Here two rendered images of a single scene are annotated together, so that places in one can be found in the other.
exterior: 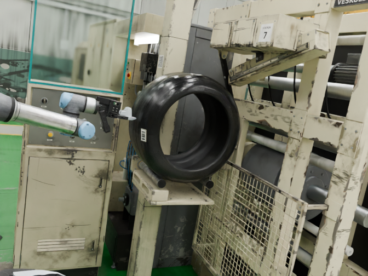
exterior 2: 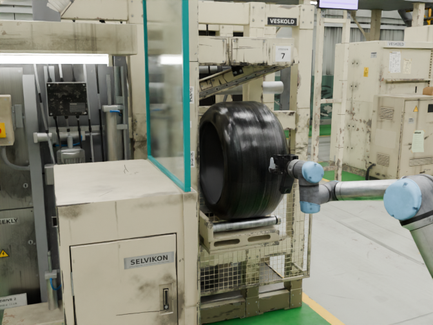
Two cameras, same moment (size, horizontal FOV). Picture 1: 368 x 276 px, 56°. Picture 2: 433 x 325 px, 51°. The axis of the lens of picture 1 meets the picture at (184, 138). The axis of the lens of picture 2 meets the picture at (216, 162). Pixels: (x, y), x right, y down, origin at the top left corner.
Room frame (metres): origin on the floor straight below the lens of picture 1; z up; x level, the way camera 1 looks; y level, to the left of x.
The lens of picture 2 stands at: (1.77, 2.21, 1.63)
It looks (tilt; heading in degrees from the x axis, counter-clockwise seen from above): 12 degrees down; 276
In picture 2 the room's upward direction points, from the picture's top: straight up
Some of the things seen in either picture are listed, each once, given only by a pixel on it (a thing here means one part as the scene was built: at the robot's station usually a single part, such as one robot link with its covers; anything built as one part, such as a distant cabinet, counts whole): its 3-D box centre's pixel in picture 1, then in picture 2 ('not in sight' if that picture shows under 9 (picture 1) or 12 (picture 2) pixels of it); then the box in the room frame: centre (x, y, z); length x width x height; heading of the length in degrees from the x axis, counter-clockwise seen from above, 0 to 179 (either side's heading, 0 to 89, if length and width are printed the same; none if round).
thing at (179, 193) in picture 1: (171, 190); (230, 234); (1.91, 0.02, 0.80); 0.37 x 0.36 x 0.02; 116
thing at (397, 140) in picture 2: not in sight; (409, 139); (-0.33, -4.42, 0.62); 0.91 x 0.58 x 1.25; 29
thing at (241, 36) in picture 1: (257, 37); (233, 52); (1.93, -0.30, 1.71); 0.61 x 0.25 x 0.15; 26
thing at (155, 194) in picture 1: (149, 184); (241, 236); (1.85, 0.15, 0.84); 0.36 x 0.09 x 0.06; 26
